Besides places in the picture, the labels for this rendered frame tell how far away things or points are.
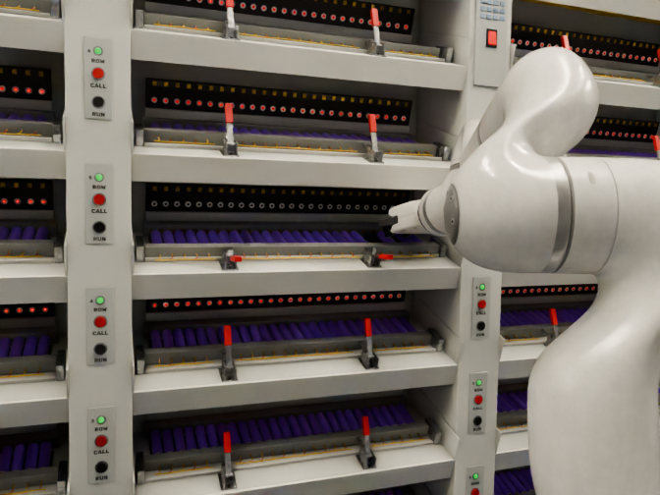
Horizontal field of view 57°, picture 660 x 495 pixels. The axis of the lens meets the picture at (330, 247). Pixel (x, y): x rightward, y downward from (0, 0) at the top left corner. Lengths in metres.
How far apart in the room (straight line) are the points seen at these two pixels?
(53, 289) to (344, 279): 0.48
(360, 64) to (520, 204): 0.67
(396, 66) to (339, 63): 0.11
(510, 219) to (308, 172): 0.62
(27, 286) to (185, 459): 0.41
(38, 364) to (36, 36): 0.51
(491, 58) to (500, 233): 0.78
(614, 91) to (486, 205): 0.97
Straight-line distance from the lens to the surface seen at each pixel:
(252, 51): 1.06
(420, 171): 1.15
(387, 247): 1.17
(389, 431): 1.27
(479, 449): 1.31
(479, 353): 1.25
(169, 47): 1.04
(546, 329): 1.42
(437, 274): 1.17
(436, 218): 1.00
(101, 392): 1.05
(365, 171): 1.10
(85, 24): 1.04
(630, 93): 1.47
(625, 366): 0.52
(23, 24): 1.04
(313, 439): 1.22
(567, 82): 0.60
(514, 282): 1.28
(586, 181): 0.52
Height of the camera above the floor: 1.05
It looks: 4 degrees down
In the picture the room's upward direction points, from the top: 1 degrees clockwise
